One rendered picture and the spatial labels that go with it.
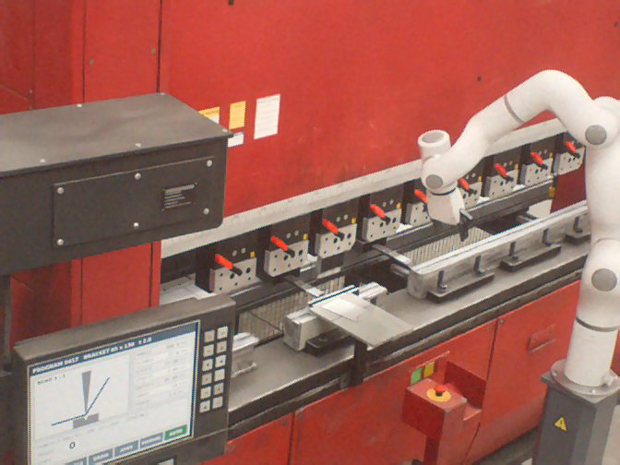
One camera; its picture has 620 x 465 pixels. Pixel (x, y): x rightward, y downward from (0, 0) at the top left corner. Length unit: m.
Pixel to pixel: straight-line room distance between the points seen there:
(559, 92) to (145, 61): 1.11
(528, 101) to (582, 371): 0.77
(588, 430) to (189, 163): 1.67
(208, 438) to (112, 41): 0.83
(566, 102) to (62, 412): 1.54
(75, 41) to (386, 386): 1.82
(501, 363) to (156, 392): 2.22
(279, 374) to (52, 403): 1.39
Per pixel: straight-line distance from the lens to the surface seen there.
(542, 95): 3.17
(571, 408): 3.46
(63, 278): 2.68
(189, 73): 2.96
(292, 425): 3.61
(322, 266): 3.61
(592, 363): 3.42
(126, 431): 2.37
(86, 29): 2.48
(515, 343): 4.41
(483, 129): 3.23
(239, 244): 3.27
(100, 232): 2.16
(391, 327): 3.58
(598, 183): 3.22
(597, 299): 3.30
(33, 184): 2.07
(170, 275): 3.94
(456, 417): 3.72
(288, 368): 3.57
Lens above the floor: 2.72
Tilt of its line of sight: 25 degrees down
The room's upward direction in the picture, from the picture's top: 6 degrees clockwise
